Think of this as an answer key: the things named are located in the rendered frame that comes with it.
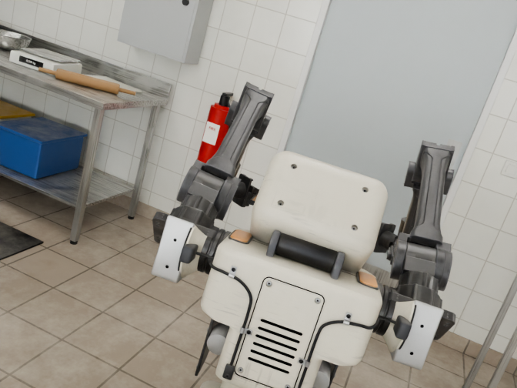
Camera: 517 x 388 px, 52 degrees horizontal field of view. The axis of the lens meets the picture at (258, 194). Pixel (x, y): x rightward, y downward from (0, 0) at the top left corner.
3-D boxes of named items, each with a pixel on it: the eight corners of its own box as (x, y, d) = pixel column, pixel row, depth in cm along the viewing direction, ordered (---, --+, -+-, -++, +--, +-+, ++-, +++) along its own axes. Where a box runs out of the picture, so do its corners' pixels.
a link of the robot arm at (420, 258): (402, 276, 96) (433, 283, 94) (410, 231, 102) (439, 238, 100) (394, 300, 103) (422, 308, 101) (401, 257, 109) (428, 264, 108)
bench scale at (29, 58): (8, 61, 320) (9, 46, 317) (40, 61, 350) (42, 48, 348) (51, 75, 316) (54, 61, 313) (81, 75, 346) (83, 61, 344)
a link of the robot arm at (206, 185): (183, 198, 99) (210, 210, 99) (204, 159, 105) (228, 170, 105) (176, 222, 106) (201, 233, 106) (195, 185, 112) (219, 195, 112)
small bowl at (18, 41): (-25, 42, 347) (-22, 26, 344) (7, 45, 372) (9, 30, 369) (8, 54, 340) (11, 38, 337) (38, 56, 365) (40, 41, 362)
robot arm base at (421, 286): (387, 298, 90) (457, 322, 89) (395, 259, 95) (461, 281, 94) (372, 318, 97) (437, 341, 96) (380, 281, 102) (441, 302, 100)
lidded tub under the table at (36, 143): (-14, 161, 337) (-9, 122, 330) (36, 151, 380) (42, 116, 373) (35, 181, 329) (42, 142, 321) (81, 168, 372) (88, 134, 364)
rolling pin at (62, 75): (36, 75, 306) (38, 64, 304) (38, 73, 312) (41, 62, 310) (134, 99, 319) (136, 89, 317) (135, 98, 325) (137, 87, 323)
